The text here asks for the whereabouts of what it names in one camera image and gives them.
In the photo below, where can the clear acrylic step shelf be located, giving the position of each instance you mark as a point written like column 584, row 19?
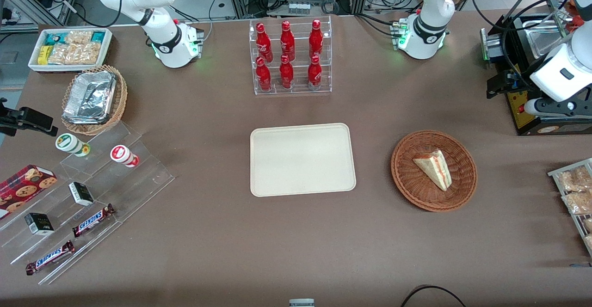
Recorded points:
column 138, row 177

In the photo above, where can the green lidded white cup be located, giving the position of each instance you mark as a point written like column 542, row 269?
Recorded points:
column 68, row 143

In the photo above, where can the yellow snack pack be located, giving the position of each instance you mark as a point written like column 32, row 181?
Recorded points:
column 44, row 55

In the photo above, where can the clear acrylic bottle rack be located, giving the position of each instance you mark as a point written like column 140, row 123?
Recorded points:
column 298, row 89

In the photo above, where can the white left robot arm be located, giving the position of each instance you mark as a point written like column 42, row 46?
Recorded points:
column 430, row 20

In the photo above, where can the beige plastic tray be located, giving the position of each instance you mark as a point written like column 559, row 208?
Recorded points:
column 300, row 159

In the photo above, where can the small grey device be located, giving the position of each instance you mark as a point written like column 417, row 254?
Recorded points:
column 301, row 303

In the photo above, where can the Snickers chocolate bar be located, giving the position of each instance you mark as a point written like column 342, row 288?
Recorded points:
column 92, row 220
column 50, row 257

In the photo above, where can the red cookie box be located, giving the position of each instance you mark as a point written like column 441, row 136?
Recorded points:
column 23, row 189

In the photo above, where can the clear bag of crackers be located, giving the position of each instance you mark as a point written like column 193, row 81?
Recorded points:
column 78, row 37
column 62, row 54
column 88, row 53

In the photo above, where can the small black carton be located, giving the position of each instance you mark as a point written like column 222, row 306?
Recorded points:
column 39, row 224
column 81, row 193

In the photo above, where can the red lidded white cup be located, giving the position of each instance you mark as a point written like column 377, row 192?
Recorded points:
column 121, row 154

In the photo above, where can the stainless steel pan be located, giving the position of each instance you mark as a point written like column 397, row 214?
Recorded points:
column 541, row 39

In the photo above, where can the teal snack pack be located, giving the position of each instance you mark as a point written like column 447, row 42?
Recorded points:
column 98, row 36
column 56, row 38

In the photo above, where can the red cola bottle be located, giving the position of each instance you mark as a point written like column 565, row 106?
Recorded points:
column 286, row 73
column 314, row 73
column 263, row 76
column 263, row 41
column 316, row 39
column 287, row 41

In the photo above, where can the white power strip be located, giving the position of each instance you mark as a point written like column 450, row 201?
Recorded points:
column 299, row 9

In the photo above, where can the clear bag of fried snacks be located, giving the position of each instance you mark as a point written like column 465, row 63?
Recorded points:
column 589, row 242
column 579, row 203
column 576, row 180
column 588, row 224

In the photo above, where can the light brown wicker basket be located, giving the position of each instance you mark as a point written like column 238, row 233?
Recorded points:
column 121, row 99

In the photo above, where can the dark brown wicker basket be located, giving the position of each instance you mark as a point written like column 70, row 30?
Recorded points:
column 416, row 182

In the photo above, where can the white rectangular snack bin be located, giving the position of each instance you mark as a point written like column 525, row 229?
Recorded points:
column 107, row 50

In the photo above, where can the black hot dog roller machine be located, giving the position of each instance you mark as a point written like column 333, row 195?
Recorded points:
column 520, row 113

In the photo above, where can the aluminium foil container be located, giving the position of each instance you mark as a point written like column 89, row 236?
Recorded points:
column 90, row 96

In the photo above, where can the triangular sandwich wedge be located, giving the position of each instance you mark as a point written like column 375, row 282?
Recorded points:
column 437, row 168

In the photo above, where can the tray of packaged pastries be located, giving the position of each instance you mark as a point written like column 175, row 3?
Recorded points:
column 553, row 173

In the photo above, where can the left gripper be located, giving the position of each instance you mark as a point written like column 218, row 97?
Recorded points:
column 512, row 82

